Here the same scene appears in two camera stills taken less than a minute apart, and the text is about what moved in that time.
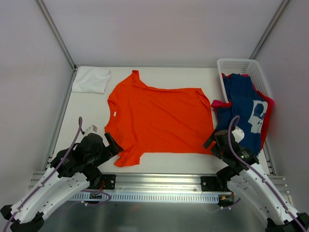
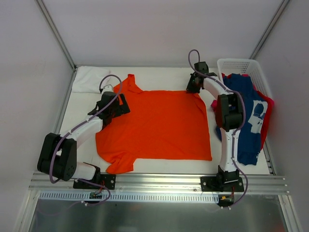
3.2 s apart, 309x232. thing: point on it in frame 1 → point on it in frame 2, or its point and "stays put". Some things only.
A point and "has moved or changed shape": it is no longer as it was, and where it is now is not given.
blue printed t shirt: x=249 y=105 stays put
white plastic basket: x=243 y=66 stays put
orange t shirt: x=145 y=119 has moved or changed shape
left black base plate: x=109 y=181 stays put
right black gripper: x=215 y=139 → x=193 y=83
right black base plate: x=213 y=184 stays put
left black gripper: x=107 y=145 → x=119 y=106
